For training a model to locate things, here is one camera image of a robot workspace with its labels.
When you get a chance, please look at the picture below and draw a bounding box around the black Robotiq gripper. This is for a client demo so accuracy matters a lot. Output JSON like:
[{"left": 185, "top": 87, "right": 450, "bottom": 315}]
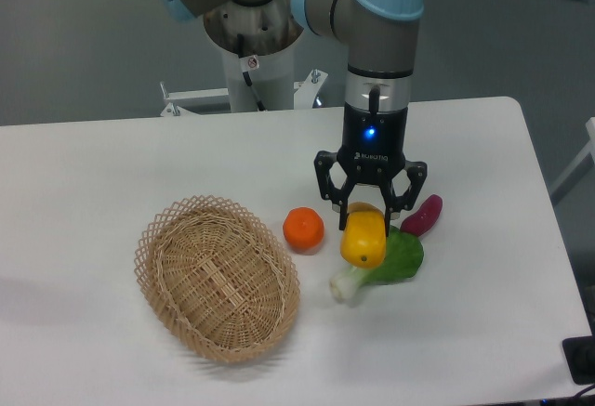
[{"left": 313, "top": 103, "right": 429, "bottom": 233}]

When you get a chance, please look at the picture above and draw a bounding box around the yellow toy mango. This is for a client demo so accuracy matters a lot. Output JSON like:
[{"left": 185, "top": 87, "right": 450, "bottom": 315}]
[{"left": 340, "top": 202, "right": 387, "bottom": 269}]

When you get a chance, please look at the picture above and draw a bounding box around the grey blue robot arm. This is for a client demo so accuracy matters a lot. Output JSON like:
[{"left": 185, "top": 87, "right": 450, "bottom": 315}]
[{"left": 162, "top": 0, "right": 427, "bottom": 223}]

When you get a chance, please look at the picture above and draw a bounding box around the oval wicker basket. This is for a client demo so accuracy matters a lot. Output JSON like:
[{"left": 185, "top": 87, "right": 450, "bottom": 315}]
[{"left": 135, "top": 195, "right": 300, "bottom": 363}]

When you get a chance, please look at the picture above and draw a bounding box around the purple toy sweet potato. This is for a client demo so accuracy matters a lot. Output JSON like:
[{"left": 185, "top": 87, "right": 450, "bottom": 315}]
[{"left": 400, "top": 194, "right": 443, "bottom": 237}]

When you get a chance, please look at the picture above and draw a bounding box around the orange toy tangerine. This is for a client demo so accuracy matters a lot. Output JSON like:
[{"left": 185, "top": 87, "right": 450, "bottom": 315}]
[{"left": 283, "top": 207, "right": 324, "bottom": 252}]

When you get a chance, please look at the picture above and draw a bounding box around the green toy bok choy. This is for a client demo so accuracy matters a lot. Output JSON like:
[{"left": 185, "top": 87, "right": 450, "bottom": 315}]
[{"left": 329, "top": 227, "right": 425, "bottom": 302}]

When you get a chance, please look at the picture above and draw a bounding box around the white furniture at right edge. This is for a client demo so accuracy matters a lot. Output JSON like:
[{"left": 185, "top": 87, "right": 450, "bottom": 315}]
[{"left": 549, "top": 117, "right": 594, "bottom": 206}]

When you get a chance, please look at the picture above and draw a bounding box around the black device at table edge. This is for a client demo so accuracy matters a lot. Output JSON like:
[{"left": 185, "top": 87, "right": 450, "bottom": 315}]
[{"left": 562, "top": 335, "right": 594, "bottom": 385}]

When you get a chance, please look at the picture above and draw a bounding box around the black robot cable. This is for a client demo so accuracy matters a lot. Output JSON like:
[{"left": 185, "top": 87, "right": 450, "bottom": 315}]
[{"left": 235, "top": 33, "right": 268, "bottom": 112}]

